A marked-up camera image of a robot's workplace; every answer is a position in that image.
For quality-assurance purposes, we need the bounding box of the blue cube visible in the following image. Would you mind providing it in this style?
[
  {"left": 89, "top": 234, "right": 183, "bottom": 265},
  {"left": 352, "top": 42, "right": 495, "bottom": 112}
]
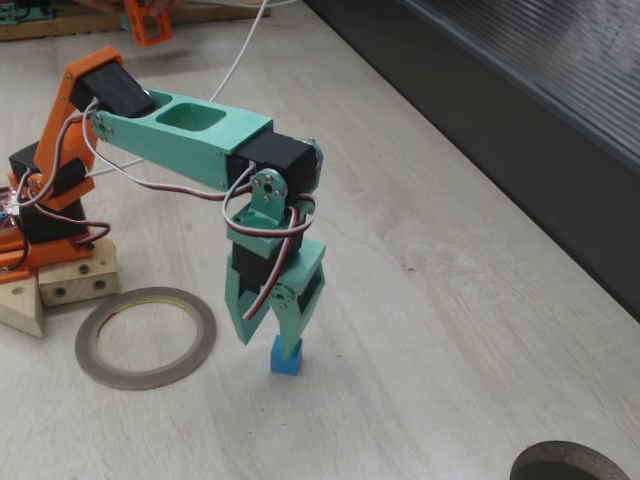
[{"left": 270, "top": 335, "right": 304, "bottom": 376}]

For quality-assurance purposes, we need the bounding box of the orange printed leader arm part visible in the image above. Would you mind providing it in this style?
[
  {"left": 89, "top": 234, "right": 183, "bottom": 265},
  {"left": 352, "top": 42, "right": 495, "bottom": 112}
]
[{"left": 122, "top": 0, "right": 175, "bottom": 49}]

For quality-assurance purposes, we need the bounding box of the person's left hand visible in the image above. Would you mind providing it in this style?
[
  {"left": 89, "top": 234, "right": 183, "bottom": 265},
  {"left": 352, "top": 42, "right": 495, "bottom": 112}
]
[{"left": 142, "top": 0, "right": 186, "bottom": 17}]

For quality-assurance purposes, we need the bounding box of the person's right hand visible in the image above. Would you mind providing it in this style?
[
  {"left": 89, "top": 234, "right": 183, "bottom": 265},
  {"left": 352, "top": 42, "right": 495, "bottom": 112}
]
[{"left": 82, "top": 0, "right": 126, "bottom": 15}]

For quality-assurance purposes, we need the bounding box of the pale wooden block with holes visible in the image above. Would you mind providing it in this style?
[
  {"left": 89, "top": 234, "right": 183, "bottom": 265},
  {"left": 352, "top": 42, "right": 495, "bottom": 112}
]
[{"left": 37, "top": 239, "right": 123, "bottom": 307}]

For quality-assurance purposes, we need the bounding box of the pale wooden plank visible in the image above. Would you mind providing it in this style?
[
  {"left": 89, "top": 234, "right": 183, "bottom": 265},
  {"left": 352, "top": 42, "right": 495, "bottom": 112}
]
[{"left": 0, "top": 272, "right": 46, "bottom": 339}]

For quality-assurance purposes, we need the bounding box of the grey glass desk partition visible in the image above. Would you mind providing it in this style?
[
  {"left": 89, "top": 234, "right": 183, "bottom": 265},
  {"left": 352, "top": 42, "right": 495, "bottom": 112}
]
[{"left": 304, "top": 0, "right": 640, "bottom": 324}]

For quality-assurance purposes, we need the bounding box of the red controller board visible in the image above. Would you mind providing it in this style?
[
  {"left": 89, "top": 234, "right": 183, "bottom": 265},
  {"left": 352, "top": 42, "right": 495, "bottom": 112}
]
[{"left": 0, "top": 184, "right": 21, "bottom": 236}]

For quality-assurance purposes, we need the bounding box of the grey ring of tape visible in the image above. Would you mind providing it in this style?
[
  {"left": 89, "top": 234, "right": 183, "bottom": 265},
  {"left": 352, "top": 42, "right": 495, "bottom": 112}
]
[{"left": 74, "top": 286, "right": 219, "bottom": 392}]

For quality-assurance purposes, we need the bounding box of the white USB cable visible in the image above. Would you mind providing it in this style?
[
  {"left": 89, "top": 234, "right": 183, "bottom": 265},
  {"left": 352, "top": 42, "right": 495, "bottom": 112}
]
[{"left": 87, "top": 0, "right": 299, "bottom": 177}]

